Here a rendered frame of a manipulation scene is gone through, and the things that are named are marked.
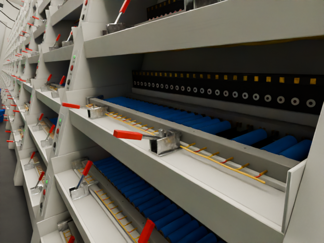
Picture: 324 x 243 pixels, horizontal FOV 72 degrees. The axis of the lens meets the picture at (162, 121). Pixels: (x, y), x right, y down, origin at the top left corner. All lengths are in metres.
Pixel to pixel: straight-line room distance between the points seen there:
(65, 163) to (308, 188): 0.64
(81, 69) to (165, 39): 0.38
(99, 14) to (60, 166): 0.45
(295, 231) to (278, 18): 0.17
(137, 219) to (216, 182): 0.24
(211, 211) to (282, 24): 0.19
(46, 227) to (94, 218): 0.31
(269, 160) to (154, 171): 0.14
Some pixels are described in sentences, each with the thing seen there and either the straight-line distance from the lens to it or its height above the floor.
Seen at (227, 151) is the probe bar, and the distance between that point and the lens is 0.27.
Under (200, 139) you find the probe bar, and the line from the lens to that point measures 0.30.
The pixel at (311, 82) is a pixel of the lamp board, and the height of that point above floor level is 0.69.
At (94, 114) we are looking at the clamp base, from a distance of 0.53.
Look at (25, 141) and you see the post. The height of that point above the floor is 0.25.
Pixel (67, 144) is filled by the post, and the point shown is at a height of 0.44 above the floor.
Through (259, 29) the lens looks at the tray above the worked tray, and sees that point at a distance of 0.25.
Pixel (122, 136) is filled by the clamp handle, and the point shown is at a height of 0.56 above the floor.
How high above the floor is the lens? 0.61
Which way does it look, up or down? 3 degrees down
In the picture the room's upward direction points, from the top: 14 degrees clockwise
